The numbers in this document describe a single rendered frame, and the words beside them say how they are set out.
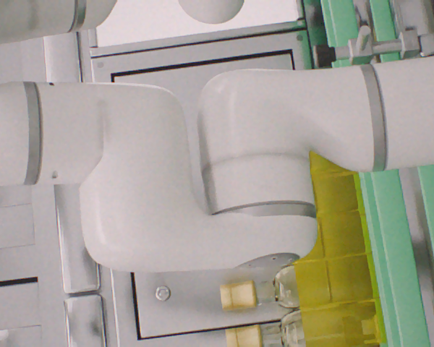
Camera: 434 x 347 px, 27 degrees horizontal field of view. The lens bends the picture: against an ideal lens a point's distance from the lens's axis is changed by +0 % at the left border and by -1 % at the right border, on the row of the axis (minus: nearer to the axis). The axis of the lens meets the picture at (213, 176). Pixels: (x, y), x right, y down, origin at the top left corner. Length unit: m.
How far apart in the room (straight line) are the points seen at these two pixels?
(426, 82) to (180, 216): 0.24
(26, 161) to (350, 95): 0.27
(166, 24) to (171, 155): 0.72
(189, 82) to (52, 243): 0.32
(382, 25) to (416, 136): 0.49
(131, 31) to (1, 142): 0.75
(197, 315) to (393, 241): 0.36
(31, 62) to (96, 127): 0.76
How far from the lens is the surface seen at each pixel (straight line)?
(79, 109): 0.73
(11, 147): 0.72
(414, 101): 0.78
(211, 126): 0.78
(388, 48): 1.13
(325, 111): 0.77
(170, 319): 1.32
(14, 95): 0.73
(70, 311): 1.35
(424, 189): 1.10
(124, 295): 1.33
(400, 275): 1.07
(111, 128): 0.73
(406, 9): 1.26
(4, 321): 1.41
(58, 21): 0.85
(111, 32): 1.45
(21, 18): 0.84
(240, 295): 1.18
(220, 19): 0.95
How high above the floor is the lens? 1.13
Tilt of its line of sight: 1 degrees up
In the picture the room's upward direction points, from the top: 98 degrees counter-clockwise
